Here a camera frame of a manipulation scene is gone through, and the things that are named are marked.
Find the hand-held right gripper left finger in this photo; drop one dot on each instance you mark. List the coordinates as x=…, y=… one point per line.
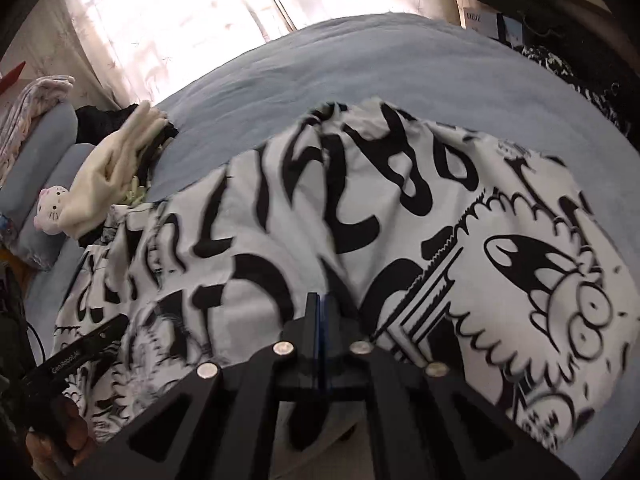
x=312, y=322

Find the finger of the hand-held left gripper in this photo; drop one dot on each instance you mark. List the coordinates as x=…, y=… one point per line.
x=106, y=329

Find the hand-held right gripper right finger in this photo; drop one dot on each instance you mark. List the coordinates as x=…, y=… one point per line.
x=331, y=332

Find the white black printed hooded jacket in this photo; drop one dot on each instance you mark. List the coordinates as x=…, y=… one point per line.
x=300, y=185

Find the person's left hand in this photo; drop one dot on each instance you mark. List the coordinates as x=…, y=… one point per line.
x=75, y=432

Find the pink white plush toy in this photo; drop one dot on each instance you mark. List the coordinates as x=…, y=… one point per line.
x=50, y=206

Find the cream folded garment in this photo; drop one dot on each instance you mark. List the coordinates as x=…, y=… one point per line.
x=110, y=170

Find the blue grey pillow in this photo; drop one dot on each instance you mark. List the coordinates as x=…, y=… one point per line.
x=45, y=150
x=66, y=170

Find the black fuzzy cloth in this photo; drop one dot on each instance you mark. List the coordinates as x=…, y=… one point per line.
x=100, y=122

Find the patterned folded blanket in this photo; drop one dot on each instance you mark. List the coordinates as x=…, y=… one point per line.
x=30, y=105

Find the red pointed object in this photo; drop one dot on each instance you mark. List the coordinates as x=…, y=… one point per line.
x=12, y=79

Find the blue grey bed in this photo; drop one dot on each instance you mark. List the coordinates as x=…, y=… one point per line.
x=375, y=60

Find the white sheer curtain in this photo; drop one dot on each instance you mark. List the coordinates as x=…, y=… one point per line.
x=175, y=10

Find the black white patterned cloth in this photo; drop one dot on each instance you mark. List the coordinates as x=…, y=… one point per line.
x=545, y=62

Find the white box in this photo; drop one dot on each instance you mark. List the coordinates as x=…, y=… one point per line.
x=482, y=22

